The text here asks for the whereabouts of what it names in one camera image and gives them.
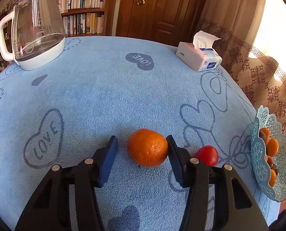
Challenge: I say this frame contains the orange mandarin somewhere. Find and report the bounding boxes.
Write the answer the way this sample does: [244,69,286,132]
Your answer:
[127,129,168,167]

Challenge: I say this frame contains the glass kettle with white handle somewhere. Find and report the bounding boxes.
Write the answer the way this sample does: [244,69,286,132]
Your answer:
[0,0,66,70]

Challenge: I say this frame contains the beige patterned curtain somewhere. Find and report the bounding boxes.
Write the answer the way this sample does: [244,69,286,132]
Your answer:
[198,0,286,136]

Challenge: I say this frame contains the brown wooden door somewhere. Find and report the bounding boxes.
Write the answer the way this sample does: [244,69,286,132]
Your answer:
[116,0,206,46]

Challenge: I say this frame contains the red cherry tomato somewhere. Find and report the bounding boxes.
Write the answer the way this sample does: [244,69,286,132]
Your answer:
[195,146,218,166]

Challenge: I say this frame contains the wooden bookshelf with books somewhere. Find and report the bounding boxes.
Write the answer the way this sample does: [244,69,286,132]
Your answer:
[0,0,119,38]

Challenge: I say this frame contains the small orange in basket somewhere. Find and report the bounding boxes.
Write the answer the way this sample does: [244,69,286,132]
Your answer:
[269,169,277,187]
[259,127,271,145]
[266,138,279,157]

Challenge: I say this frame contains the light blue lace fruit basket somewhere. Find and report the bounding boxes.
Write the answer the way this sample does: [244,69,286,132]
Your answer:
[251,106,286,202]

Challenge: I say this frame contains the light blue love tablecloth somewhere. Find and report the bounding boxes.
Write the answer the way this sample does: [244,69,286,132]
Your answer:
[0,37,280,230]

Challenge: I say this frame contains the white tissue pack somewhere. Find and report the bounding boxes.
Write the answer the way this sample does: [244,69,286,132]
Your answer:
[176,30,222,72]

